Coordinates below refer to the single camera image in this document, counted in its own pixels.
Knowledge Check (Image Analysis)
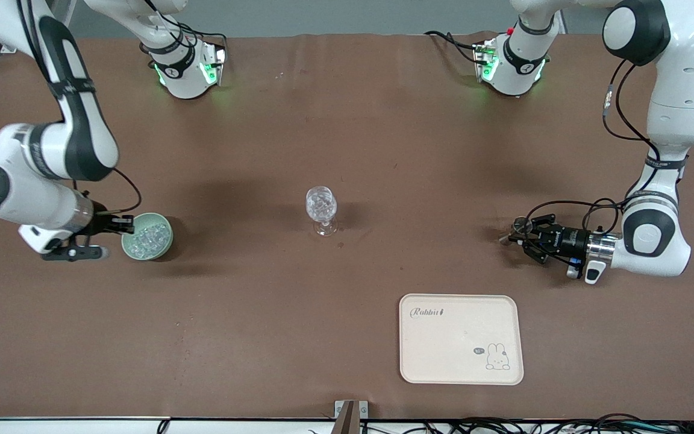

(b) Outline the pale green bowl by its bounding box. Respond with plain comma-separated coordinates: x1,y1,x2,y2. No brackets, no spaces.
121,212,174,262

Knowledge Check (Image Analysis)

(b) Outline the black floor cable bundle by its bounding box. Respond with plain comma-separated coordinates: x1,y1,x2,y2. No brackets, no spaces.
359,413,694,434

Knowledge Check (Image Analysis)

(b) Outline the clear ice cube pile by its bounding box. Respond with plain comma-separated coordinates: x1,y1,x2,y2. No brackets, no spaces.
129,224,170,257

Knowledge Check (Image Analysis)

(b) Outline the clear stemmed wine glass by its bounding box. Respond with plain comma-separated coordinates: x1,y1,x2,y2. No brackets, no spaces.
305,186,339,237

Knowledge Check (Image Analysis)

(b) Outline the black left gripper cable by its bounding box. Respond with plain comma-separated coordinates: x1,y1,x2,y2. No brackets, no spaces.
527,59,661,236

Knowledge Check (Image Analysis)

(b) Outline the cream rabbit print tray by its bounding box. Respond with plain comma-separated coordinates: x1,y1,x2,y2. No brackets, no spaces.
399,294,525,386

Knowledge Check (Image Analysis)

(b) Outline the silver base connector panel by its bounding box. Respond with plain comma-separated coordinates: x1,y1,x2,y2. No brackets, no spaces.
201,45,227,86
474,39,499,82

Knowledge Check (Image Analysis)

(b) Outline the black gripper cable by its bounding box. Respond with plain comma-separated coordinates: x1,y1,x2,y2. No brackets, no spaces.
73,168,143,215
527,59,661,236

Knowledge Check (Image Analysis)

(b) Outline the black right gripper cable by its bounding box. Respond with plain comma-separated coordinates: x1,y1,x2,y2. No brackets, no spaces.
73,168,143,215

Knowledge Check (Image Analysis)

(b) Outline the brown table cover mat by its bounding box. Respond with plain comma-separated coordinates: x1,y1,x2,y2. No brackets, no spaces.
0,33,694,421

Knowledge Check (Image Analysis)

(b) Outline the black arm base cable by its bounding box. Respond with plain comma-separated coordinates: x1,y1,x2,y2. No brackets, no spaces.
145,0,228,61
424,30,486,64

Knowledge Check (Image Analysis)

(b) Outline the silver aluminium mount bracket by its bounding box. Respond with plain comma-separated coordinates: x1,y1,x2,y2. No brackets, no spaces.
334,400,369,434

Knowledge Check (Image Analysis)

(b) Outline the steel double cone jigger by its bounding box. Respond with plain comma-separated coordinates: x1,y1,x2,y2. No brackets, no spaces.
498,216,533,246

